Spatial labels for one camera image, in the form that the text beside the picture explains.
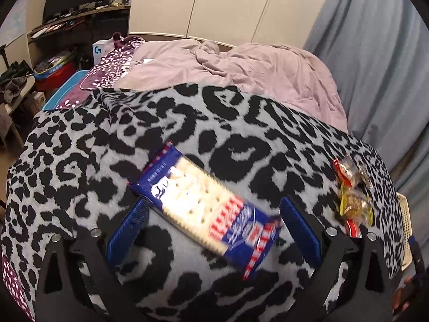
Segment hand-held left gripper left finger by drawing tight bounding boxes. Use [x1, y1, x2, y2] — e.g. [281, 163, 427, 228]
[35, 196, 151, 322]

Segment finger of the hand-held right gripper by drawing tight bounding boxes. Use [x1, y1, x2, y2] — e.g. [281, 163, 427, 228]
[407, 235, 423, 276]

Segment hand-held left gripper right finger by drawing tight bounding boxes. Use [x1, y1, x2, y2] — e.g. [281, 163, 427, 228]
[280, 195, 393, 322]

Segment cream perforated plastic basket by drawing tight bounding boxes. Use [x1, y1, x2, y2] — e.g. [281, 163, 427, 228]
[397, 193, 414, 270]

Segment blue cracker packet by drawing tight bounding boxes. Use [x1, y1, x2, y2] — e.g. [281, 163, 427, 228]
[129, 142, 282, 280]

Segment person's right hand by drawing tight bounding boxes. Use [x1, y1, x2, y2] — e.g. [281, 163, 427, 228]
[392, 273, 414, 312]

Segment red snack packet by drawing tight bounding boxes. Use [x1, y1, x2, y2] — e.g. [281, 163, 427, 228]
[347, 219, 364, 239]

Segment yellow-edged snack packet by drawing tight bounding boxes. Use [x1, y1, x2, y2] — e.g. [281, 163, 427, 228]
[338, 188, 374, 227]

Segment clear red-edged snack packet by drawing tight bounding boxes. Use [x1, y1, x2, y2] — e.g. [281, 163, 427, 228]
[332, 156, 366, 188]

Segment leopard print blanket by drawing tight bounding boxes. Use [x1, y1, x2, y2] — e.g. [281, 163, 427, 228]
[0, 82, 408, 322]

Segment blue plastic box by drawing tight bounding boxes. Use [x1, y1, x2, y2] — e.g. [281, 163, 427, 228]
[43, 70, 89, 111]

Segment cardboard box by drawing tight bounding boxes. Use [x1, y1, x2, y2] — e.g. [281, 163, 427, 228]
[32, 92, 46, 113]

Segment pink duvet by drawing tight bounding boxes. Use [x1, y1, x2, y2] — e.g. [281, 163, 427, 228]
[114, 39, 349, 133]

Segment red plastic basket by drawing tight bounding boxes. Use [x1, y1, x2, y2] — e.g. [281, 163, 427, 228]
[34, 52, 77, 91]

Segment white side table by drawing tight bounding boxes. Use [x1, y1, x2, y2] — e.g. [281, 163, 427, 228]
[3, 75, 36, 148]

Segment purple speckled cloth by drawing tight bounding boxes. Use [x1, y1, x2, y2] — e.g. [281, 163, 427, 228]
[0, 33, 146, 313]

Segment white carton blue logo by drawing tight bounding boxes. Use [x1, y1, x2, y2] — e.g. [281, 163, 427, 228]
[91, 38, 111, 64]

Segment dark clothes pile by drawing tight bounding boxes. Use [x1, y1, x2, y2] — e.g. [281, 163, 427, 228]
[0, 60, 34, 104]

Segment blue-grey curtain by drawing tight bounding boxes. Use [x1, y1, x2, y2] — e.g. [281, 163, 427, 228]
[303, 0, 429, 215]

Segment wooden desk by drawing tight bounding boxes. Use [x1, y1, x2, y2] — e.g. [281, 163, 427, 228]
[27, 3, 131, 44]

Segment white wardrobe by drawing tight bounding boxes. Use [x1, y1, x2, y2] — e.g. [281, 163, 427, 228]
[127, 0, 341, 49]

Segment white wall chart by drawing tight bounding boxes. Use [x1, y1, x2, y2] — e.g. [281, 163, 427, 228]
[2, 0, 32, 46]

